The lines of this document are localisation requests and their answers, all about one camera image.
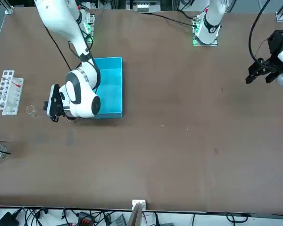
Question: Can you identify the blue plastic bin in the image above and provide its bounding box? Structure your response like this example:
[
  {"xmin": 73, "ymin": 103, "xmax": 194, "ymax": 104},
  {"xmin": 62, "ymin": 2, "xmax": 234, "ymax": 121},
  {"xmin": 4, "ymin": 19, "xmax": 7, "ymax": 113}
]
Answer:
[{"xmin": 92, "ymin": 56, "xmax": 123, "ymax": 119}]

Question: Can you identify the black power adapter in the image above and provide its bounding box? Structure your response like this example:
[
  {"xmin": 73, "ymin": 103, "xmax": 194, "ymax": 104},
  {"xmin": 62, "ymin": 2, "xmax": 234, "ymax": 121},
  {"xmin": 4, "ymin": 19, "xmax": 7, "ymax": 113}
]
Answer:
[{"xmin": 0, "ymin": 210, "xmax": 19, "ymax": 226}]

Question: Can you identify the aluminium frame post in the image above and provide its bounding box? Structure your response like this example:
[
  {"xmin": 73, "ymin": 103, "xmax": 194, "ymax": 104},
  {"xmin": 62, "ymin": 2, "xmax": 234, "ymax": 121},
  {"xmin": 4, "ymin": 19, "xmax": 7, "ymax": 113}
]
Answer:
[
  {"xmin": 275, "ymin": 0, "xmax": 283, "ymax": 22},
  {"xmin": 4, "ymin": 0, "xmax": 14, "ymax": 15},
  {"xmin": 131, "ymin": 199, "xmax": 147, "ymax": 226}
]

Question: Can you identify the orange and black device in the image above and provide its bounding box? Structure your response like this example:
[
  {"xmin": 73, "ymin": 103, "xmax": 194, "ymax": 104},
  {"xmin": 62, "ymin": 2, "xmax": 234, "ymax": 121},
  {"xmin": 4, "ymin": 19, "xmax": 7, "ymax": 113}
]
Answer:
[{"xmin": 77, "ymin": 211, "xmax": 95, "ymax": 226}]

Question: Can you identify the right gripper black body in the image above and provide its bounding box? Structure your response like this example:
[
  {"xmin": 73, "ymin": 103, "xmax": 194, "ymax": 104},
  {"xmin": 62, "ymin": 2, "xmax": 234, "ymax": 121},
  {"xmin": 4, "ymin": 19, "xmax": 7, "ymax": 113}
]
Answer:
[{"xmin": 43, "ymin": 100, "xmax": 65, "ymax": 123}]

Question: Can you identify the black left arm base cable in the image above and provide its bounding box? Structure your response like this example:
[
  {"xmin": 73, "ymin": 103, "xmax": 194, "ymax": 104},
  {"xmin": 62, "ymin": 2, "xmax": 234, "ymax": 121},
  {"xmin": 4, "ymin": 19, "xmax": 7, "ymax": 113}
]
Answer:
[{"xmin": 141, "ymin": 11, "xmax": 199, "ymax": 29}]

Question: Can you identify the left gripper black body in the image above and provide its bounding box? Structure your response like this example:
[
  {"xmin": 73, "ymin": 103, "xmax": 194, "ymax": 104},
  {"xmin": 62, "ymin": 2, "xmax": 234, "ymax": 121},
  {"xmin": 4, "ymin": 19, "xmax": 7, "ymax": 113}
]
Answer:
[{"xmin": 266, "ymin": 30, "xmax": 283, "ymax": 57}]

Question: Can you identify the small glass beaker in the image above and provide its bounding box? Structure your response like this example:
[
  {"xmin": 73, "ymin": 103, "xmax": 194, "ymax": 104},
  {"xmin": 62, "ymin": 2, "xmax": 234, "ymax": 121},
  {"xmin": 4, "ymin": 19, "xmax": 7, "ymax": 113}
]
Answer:
[{"xmin": 26, "ymin": 105, "xmax": 38, "ymax": 118}]

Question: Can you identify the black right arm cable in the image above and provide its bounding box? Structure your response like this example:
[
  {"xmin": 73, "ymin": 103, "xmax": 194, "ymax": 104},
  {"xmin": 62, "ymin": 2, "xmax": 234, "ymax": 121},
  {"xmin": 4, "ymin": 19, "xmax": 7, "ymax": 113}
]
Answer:
[{"xmin": 41, "ymin": 14, "xmax": 73, "ymax": 71}]

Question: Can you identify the white test tube rack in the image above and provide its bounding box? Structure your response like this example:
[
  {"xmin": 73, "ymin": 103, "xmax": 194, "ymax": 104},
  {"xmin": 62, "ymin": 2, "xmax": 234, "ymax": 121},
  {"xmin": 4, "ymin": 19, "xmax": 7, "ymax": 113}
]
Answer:
[{"xmin": 0, "ymin": 70, "xmax": 25, "ymax": 116}]

